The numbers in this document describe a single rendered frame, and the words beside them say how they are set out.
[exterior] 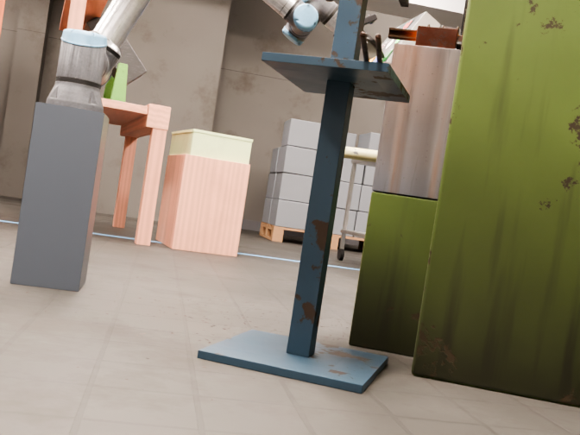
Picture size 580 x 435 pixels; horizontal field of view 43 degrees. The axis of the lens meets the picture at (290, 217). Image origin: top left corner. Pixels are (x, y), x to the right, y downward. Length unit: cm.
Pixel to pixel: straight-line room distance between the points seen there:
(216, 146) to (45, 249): 238
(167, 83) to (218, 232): 351
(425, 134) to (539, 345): 69
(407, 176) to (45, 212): 118
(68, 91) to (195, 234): 230
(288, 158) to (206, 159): 270
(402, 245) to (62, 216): 111
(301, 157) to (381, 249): 519
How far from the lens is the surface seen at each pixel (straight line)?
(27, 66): 892
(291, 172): 733
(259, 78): 907
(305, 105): 913
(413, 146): 222
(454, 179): 194
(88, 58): 259
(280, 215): 732
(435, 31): 230
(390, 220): 221
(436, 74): 225
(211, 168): 471
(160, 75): 801
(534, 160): 196
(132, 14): 282
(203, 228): 472
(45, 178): 254
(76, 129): 253
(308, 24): 269
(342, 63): 170
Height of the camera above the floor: 40
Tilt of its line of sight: 1 degrees down
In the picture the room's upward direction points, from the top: 9 degrees clockwise
